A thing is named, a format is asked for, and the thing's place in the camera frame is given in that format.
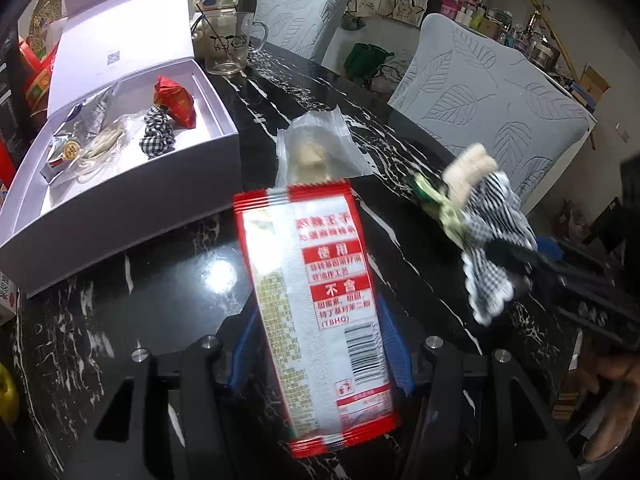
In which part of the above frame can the white glass teapot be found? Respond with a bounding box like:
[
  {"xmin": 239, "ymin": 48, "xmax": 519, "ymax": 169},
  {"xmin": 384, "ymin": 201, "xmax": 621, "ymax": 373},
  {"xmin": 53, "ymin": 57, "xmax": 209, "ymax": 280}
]
[{"xmin": 190, "ymin": 0, "xmax": 239, "ymax": 58}]

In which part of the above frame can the clear plastic snack bag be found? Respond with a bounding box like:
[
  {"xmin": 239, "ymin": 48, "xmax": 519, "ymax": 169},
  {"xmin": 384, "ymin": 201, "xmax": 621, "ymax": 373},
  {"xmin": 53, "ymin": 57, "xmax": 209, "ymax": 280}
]
[{"xmin": 274, "ymin": 106, "xmax": 374, "ymax": 188}]

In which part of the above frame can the glass mug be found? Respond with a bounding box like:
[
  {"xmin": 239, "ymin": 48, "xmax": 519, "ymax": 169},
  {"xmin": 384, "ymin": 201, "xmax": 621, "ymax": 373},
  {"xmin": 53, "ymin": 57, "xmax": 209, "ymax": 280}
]
[{"xmin": 202, "ymin": 12, "xmax": 269, "ymax": 76}]

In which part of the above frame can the black white checkered scrunchie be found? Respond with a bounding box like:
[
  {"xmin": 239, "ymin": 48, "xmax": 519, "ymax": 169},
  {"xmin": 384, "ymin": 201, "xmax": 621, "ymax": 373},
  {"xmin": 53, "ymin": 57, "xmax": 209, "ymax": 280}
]
[{"xmin": 139, "ymin": 105, "xmax": 175, "ymax": 158}]

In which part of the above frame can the red foil snack packet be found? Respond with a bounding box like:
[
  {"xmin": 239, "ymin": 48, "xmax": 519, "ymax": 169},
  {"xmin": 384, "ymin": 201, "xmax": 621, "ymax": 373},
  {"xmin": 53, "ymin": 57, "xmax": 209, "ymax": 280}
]
[{"xmin": 153, "ymin": 76, "xmax": 196, "ymax": 129}]

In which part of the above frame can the silver foil packet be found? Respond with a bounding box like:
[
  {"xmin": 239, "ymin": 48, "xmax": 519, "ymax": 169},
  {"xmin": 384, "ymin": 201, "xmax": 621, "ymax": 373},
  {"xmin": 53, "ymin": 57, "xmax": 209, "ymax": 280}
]
[{"xmin": 40, "ymin": 82, "xmax": 120, "ymax": 184}]

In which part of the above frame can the clear bag with cream item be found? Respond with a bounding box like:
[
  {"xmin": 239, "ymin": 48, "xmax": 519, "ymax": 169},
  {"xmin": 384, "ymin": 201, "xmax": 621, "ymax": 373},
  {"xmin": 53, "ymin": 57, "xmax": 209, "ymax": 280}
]
[{"xmin": 70, "ymin": 112, "xmax": 145, "ymax": 183}]

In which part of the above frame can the checkered cloth doll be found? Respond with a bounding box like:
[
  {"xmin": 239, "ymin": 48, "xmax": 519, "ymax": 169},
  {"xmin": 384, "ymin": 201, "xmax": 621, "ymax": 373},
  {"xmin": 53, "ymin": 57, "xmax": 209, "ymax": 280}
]
[{"xmin": 409, "ymin": 143, "xmax": 537, "ymax": 326}]

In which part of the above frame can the near light blue chair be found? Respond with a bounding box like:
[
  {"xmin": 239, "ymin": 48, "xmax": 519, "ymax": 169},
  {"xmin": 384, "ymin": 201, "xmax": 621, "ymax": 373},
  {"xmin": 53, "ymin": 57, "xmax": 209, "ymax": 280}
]
[{"xmin": 390, "ymin": 13, "xmax": 597, "ymax": 214}]

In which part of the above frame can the yellow lemon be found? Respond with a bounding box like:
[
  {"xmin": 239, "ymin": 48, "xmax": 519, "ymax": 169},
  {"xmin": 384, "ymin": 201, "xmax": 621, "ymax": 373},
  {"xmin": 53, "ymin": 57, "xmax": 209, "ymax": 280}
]
[{"xmin": 0, "ymin": 364, "xmax": 20, "ymax": 427}]

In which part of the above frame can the lavender gift box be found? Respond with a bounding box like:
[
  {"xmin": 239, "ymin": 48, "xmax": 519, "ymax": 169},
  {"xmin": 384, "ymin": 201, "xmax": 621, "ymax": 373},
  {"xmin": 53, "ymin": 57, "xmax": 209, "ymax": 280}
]
[{"xmin": 1, "ymin": 0, "xmax": 242, "ymax": 296}]

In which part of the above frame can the far light blue chair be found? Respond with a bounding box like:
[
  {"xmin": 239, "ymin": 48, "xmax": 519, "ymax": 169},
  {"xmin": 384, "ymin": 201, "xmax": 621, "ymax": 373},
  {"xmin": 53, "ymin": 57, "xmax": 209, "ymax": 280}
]
[{"xmin": 255, "ymin": 0, "xmax": 348, "ymax": 64}]

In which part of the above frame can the red white noodle packet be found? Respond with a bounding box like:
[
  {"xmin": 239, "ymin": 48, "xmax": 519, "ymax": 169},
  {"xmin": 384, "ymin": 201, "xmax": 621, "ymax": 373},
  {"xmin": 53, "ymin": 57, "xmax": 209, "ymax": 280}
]
[{"xmin": 233, "ymin": 181, "xmax": 398, "ymax": 458}]

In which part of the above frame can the light blue chair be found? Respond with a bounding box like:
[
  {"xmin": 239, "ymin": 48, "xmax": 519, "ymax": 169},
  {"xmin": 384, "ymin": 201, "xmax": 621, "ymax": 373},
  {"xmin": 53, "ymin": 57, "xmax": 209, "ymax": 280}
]
[
  {"xmin": 255, "ymin": 0, "xmax": 348, "ymax": 64},
  {"xmin": 390, "ymin": 13, "xmax": 597, "ymax": 214}
]

